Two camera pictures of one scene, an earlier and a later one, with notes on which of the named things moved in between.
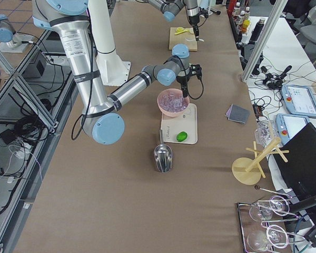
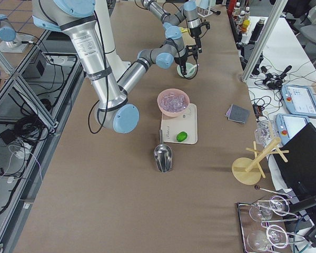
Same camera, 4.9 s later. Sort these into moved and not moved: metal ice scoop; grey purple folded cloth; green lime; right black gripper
Moved: right black gripper
Not moved: green lime; grey purple folded cloth; metal ice scoop
